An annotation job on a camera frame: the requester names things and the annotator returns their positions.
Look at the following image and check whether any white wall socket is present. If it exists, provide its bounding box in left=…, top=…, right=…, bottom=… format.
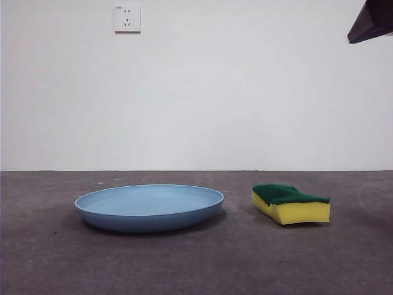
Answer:
left=114, top=3, right=142, bottom=34

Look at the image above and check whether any blue round plate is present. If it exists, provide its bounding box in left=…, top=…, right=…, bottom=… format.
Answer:
left=74, top=183, right=225, bottom=233

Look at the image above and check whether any yellow sponge with green pad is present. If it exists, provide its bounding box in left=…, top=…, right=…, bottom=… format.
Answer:
left=251, top=183, right=332, bottom=226

